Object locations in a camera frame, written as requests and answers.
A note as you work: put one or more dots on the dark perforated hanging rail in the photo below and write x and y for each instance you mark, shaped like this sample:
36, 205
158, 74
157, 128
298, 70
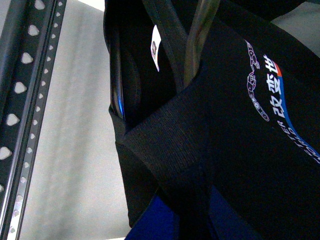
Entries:
17, 105

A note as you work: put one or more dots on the rear perforated rack rail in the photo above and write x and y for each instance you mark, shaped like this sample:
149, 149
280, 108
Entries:
37, 105

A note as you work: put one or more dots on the black printed t-shirt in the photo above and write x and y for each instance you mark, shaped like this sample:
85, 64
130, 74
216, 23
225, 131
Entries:
235, 155

